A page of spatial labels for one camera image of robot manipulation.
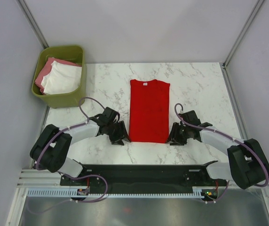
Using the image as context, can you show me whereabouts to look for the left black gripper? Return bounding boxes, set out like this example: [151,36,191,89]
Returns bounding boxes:
[106,121,131,146]

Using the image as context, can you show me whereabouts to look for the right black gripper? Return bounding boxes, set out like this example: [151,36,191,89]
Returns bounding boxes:
[165,122,190,146]

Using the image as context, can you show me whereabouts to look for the red t shirt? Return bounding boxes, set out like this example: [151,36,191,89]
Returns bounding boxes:
[129,79,170,144]

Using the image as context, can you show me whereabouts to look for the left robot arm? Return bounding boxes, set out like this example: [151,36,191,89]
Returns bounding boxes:
[30,107,131,185]

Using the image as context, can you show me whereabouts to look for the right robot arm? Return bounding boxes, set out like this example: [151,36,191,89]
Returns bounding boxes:
[167,111,269,189]

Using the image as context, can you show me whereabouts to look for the white folded t shirt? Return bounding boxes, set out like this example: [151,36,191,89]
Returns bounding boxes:
[41,61,82,95]

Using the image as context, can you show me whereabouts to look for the olive green plastic bin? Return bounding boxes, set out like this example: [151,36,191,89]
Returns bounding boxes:
[31,45,87,108]

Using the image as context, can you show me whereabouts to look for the pink folded t shirt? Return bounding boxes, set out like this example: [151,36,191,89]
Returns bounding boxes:
[35,57,82,94]

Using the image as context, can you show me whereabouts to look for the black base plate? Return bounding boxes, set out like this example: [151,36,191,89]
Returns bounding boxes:
[60,164,227,193]

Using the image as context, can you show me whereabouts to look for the white slotted cable duct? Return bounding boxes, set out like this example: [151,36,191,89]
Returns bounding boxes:
[27,187,204,199]

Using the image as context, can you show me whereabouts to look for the aluminium rail profile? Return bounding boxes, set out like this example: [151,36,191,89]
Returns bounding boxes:
[16,168,269,188]

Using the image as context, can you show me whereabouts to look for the left aluminium frame post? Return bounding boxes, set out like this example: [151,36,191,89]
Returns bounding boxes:
[17,0,49,48]

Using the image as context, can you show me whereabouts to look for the aluminium frame post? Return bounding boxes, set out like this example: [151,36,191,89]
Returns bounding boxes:
[17,0,49,48]
[221,0,266,70]

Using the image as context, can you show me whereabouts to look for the right aluminium frame post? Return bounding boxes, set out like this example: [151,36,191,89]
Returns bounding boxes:
[221,0,266,70]

